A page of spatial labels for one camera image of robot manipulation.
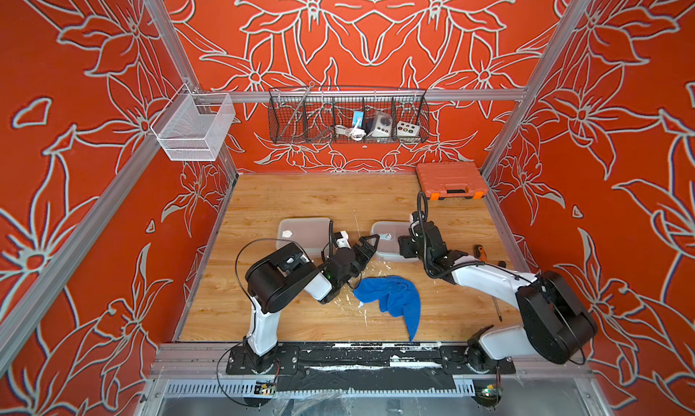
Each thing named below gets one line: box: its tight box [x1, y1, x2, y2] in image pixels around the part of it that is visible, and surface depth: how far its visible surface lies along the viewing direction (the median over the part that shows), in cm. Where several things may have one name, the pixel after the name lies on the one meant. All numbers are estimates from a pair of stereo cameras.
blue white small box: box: [352, 110, 365, 128], surface depth 85 cm
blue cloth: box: [352, 274, 421, 341], surface depth 84 cm
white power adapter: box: [371, 112, 393, 138], surface depth 93 cm
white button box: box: [396, 120, 420, 138], surface depth 96 cm
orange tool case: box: [415, 161, 489, 201], surface depth 113 cm
